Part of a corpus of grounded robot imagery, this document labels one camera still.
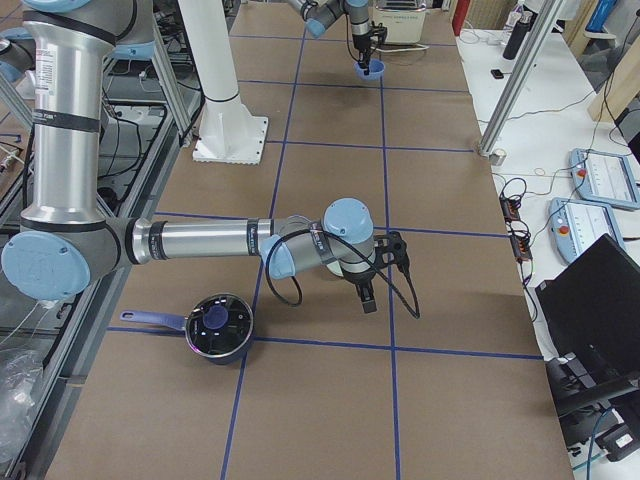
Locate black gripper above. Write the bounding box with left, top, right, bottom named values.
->
left=352, top=273, right=376, bottom=313
left=352, top=32, right=374, bottom=75

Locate blue bowl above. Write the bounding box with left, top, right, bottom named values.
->
left=353, top=59, right=385, bottom=81

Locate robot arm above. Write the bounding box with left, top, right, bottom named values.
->
left=1, top=1, right=377, bottom=312
left=287, top=0, right=383, bottom=76

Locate blue saucepan with glass lid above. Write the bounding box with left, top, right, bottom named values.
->
left=119, top=293, right=255, bottom=365

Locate black water bottle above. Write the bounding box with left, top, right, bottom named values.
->
left=503, top=12, right=531, bottom=60

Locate black laptop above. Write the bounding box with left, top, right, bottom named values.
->
left=536, top=234, right=639, bottom=374

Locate near teach pendant tablet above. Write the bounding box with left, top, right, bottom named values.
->
left=549, top=197, right=625, bottom=264

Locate teach pendant tablet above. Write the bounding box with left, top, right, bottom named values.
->
left=549, top=197, right=625, bottom=264
left=569, top=148, right=639, bottom=211

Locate far teach pendant tablet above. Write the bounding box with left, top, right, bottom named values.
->
left=569, top=148, right=639, bottom=211

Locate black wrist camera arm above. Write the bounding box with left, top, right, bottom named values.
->
left=369, top=24, right=387, bottom=48
left=374, top=231, right=410, bottom=276

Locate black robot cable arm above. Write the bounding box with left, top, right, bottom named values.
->
left=263, top=227, right=421, bottom=320

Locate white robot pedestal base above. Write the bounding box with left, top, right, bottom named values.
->
left=179, top=0, right=268, bottom=165

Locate aluminium frame post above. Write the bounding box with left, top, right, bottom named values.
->
left=477, top=0, right=564, bottom=166

